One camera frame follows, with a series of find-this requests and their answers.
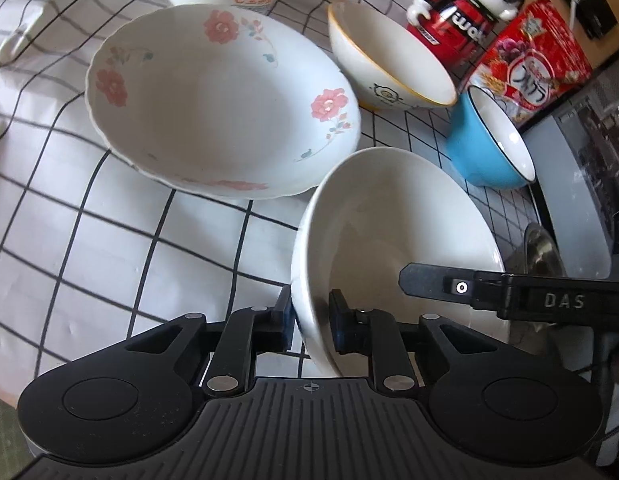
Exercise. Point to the stainless steel bowl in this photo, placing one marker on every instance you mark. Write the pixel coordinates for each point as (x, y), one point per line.
(538, 255)

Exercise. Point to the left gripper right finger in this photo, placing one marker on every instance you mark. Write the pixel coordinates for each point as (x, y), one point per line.
(374, 334)

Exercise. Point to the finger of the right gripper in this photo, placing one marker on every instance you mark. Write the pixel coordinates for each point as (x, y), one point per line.
(440, 283)

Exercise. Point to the red black panda figurine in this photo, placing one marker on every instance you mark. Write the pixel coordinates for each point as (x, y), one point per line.
(453, 29)

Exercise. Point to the plain white ceramic bowl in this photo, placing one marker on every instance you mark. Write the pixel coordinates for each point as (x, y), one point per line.
(379, 210)

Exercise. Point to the white microwave oven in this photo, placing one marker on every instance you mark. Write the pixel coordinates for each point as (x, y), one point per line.
(575, 149)

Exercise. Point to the gold rimmed cartoon bowl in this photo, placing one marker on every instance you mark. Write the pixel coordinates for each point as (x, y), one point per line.
(389, 68)

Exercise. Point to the large floral white bowl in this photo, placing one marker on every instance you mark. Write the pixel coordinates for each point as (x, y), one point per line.
(221, 101)

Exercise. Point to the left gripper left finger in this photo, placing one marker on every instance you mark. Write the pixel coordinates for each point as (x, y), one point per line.
(236, 343)

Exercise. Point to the blue ceramic bowl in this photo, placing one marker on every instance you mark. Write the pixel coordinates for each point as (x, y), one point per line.
(484, 145)

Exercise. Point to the red cereal bag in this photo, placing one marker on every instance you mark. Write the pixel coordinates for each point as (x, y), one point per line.
(532, 62)

